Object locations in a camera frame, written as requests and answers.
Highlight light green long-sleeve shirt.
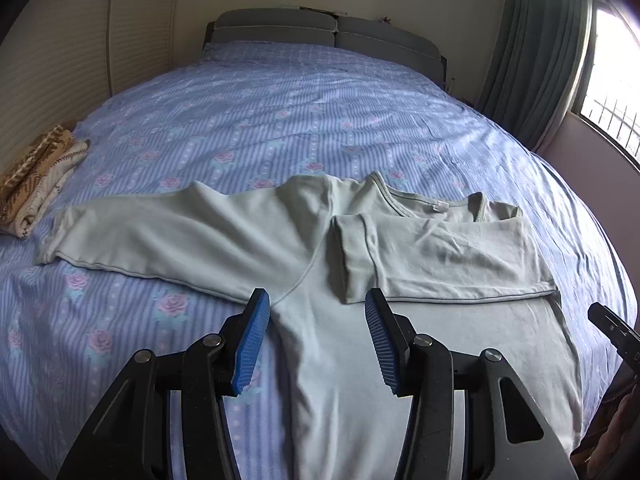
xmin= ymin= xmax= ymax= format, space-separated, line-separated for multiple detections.
xmin=38 ymin=174 xmax=582 ymax=479

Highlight folded brown patterned clothes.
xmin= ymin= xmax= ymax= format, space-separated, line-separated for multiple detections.
xmin=1 ymin=122 xmax=90 ymax=240

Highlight person's right hand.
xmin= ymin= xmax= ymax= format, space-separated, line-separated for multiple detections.
xmin=570 ymin=386 xmax=639 ymax=479

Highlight window with metal grille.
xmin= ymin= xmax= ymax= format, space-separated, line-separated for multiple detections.
xmin=572 ymin=0 xmax=639 ymax=166

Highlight teal green curtain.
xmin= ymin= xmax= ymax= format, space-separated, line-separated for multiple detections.
xmin=477 ymin=0 xmax=591 ymax=151

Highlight blue floral striped bedsheet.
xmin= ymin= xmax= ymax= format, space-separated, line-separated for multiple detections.
xmin=1 ymin=42 xmax=637 ymax=479

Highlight white louvered wardrobe doors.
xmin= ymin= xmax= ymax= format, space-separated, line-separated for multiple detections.
xmin=1 ymin=0 xmax=177 ymax=168

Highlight grey padded headboard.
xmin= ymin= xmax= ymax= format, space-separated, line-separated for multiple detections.
xmin=203 ymin=8 xmax=447 ymax=87

